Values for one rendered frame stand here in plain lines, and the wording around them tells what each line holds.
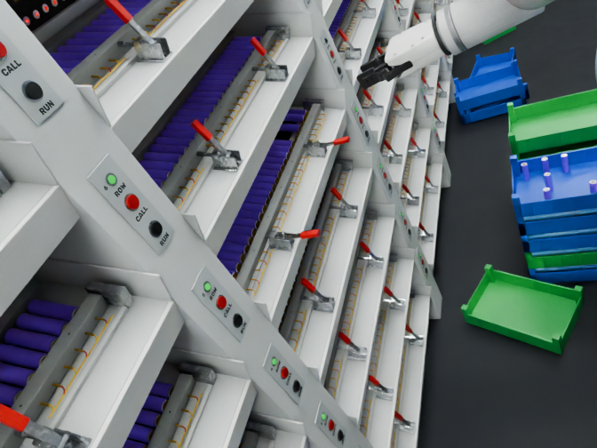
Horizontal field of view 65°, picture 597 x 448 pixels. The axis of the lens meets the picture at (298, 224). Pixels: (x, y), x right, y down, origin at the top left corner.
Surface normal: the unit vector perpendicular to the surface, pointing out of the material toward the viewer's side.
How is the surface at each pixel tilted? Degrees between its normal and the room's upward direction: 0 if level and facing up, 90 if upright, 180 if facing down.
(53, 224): 109
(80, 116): 90
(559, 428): 0
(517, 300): 0
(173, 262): 90
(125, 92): 19
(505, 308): 0
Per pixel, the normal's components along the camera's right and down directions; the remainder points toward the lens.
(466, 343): -0.43, -0.69
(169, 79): 0.96, 0.11
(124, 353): -0.12, -0.69
